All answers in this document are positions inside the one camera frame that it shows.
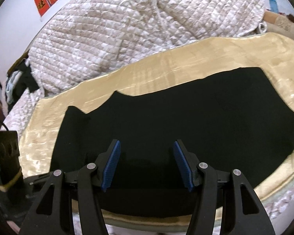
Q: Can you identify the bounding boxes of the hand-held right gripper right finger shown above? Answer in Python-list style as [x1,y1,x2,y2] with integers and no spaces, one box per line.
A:
[172,139,276,235]

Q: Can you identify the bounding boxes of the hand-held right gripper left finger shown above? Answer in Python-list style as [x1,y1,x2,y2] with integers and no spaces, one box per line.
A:
[19,139,122,235]

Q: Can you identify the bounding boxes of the black pants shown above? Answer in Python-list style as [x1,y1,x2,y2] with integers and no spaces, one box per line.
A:
[50,67,294,219]

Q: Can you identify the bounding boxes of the beige satin blanket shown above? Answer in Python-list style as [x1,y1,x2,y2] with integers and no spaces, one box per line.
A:
[0,32,294,226]

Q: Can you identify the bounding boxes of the light blue cloth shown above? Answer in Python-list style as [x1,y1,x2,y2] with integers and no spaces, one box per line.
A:
[5,70,23,104]

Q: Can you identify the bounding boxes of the quilted patterned blanket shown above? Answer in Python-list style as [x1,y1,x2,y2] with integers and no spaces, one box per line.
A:
[4,0,294,221]

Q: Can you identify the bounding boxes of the dark box with cable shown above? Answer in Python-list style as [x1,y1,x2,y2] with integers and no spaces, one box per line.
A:
[0,117,24,207]

